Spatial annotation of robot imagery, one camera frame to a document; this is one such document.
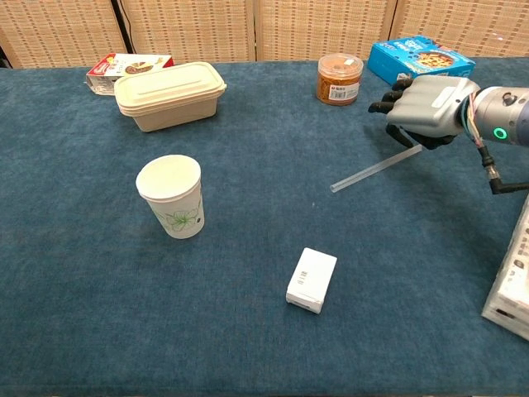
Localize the clear plastic straw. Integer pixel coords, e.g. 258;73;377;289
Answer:
329;144;423;194

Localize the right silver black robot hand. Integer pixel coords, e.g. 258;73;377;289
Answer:
368;75;481;151

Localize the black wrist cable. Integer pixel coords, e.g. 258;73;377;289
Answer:
465;93;529;195

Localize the blue cookie box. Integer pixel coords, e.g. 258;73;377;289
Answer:
366;35;477;87

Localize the white round container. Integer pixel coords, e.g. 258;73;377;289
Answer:
136;154;206;240

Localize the blue table cloth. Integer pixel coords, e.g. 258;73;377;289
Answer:
0;57;529;397

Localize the red white food carton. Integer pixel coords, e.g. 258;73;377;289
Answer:
85;53;175;97

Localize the orange jar clear lid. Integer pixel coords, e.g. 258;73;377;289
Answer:
316;53;365;107

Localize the long multicolour tea box pack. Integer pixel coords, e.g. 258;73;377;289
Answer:
481;206;529;342

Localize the beige lidded lunch container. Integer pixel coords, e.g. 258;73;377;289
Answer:
113;61;228;133

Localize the small white box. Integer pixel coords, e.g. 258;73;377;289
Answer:
285;246;338;315

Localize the bamboo folding screen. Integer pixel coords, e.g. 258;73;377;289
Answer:
0;0;529;69

